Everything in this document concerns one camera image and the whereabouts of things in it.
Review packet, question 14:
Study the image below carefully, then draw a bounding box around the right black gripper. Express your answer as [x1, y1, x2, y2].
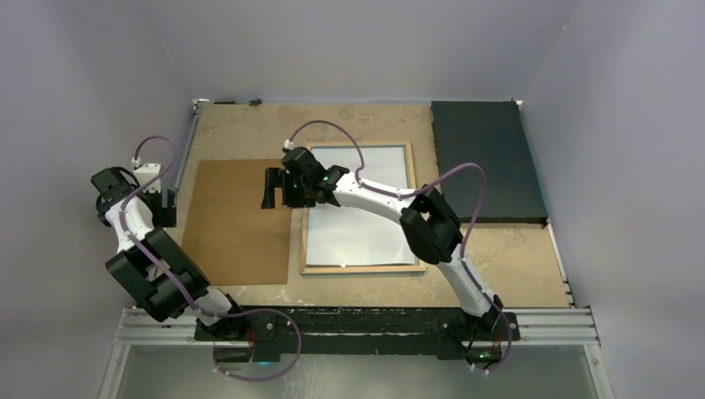
[262, 169, 316, 211]

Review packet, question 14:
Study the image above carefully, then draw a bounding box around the brown cardboard backing board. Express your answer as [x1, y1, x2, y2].
[181, 160, 291, 286]

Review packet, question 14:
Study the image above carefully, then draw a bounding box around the blue wooden picture frame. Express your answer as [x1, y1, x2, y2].
[299, 141, 427, 276]

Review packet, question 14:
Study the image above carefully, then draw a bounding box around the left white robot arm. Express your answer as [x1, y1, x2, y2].
[91, 164, 248, 340]

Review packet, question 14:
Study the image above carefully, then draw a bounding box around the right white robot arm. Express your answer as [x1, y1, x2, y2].
[261, 142, 503, 338]

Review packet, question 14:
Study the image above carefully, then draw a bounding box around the dark blue foam pad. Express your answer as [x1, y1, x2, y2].
[430, 100, 548, 225]

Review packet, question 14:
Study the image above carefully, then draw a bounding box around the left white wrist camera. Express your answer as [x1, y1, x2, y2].
[131, 157, 162, 194]

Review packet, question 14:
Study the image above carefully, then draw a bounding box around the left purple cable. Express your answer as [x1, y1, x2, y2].
[118, 135, 304, 386]

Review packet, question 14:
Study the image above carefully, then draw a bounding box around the purple cable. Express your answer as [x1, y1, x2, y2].
[286, 119, 515, 376]
[118, 135, 304, 386]

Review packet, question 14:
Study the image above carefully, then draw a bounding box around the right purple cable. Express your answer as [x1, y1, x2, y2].
[286, 119, 515, 376]

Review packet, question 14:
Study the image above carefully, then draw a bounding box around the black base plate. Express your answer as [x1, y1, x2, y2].
[195, 306, 520, 364]

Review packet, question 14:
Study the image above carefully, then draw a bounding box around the aluminium rail frame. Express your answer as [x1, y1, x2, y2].
[100, 103, 609, 398]

